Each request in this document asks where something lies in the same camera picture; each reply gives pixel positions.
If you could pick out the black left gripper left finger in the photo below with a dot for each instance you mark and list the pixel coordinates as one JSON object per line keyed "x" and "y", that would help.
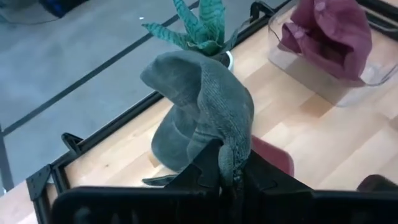
{"x": 140, "y": 205}

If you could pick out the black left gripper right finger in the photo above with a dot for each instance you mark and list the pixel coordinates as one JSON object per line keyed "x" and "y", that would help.
{"x": 311, "y": 208}

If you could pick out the maroon red baseball cap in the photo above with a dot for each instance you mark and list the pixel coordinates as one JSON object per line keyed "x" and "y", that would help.
{"x": 275, "y": 155}

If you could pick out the dark green baseball cap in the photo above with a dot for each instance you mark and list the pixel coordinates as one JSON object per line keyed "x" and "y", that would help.
{"x": 211, "y": 99}

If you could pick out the maroon cloth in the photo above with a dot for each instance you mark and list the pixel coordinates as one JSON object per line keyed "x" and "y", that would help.
{"x": 335, "y": 40}

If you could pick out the clear plastic bin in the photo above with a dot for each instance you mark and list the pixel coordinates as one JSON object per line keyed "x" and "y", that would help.
{"x": 314, "y": 84}

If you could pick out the artificial plant in white pot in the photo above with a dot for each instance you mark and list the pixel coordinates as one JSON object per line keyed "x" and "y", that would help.
{"x": 199, "y": 28}

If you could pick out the black aluminium table frame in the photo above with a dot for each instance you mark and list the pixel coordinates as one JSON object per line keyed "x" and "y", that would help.
{"x": 102, "y": 132}

